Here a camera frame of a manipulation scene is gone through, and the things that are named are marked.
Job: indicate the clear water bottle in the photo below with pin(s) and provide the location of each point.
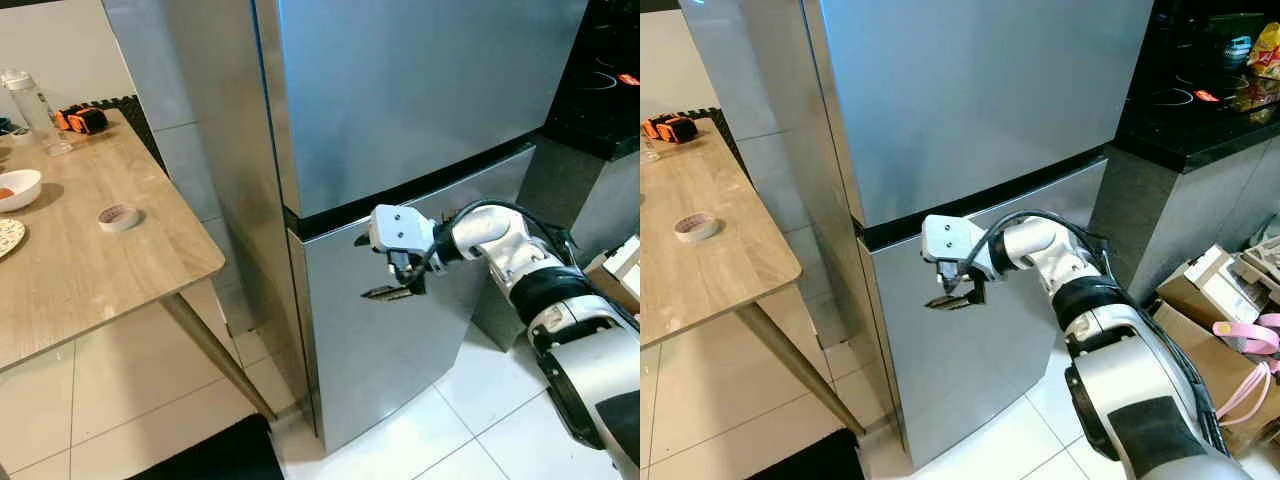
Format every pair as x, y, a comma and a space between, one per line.
40, 115

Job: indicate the white deep bowl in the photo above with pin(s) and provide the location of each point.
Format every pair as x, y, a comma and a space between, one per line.
25, 195

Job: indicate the black foam mat panel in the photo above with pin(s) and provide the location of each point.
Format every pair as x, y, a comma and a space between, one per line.
735, 150
150, 140

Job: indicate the brown cardboard box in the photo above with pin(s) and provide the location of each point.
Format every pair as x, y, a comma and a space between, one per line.
1200, 360

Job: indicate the light wooden table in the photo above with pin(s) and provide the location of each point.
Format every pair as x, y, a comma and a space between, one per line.
700, 270
90, 270

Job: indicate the black floor mat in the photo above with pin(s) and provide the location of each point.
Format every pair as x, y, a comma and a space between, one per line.
220, 455
820, 460

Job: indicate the white labelled cardboard box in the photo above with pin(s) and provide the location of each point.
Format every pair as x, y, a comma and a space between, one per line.
620, 270
1205, 280

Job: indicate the floral pattern plate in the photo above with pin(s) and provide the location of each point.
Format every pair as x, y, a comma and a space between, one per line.
10, 238

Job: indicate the yellow snack bag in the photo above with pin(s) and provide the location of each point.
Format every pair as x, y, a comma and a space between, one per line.
1265, 55

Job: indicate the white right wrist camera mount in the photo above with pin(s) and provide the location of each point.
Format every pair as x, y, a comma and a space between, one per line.
950, 240
400, 230

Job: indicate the silver fridge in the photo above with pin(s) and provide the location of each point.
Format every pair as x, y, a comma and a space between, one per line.
400, 100
980, 100

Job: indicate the beige tape roll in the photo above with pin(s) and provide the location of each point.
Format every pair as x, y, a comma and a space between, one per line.
697, 237
118, 226

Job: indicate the black induction cooktop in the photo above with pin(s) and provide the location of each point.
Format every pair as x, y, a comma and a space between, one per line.
1170, 110
600, 95

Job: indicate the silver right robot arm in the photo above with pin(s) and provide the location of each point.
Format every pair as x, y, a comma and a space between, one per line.
1140, 360
590, 350

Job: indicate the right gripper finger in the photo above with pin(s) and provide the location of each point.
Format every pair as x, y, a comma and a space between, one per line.
955, 306
390, 296
392, 287
957, 297

